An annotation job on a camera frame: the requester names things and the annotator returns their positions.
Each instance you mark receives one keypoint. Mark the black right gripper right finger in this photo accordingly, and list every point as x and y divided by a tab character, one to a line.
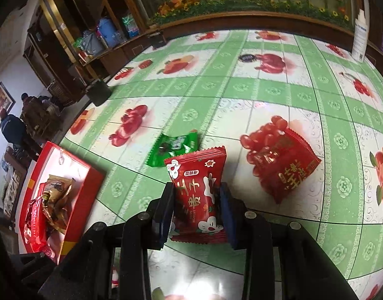
233	217

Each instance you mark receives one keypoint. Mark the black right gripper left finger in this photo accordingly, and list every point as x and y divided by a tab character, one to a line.
160	212

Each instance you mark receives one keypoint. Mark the large red snack pack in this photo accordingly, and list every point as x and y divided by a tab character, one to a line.
36	228

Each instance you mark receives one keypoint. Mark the green snack packet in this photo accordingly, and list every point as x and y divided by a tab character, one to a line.
166	147

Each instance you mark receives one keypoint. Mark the red gold lettered packet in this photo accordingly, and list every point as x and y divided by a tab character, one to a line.
283	166

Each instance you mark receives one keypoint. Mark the red white gift box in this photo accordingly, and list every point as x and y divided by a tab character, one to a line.
54	160

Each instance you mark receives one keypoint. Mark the brown gold snack bag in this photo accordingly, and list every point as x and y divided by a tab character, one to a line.
55	198

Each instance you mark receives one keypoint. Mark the black table clamp near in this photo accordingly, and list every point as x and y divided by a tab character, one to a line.
98	92

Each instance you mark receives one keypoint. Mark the black table clamp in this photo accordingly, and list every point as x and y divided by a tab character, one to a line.
98	92
157	39

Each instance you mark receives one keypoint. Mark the black table clamp far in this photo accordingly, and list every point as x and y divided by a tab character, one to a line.
157	39

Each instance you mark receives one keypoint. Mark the blue container on shelf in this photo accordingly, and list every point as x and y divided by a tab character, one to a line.
109	32

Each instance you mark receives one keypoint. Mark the wooden display cabinet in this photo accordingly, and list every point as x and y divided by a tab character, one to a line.
66	50

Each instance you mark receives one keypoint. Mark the white spray bottle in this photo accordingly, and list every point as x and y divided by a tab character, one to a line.
360	37

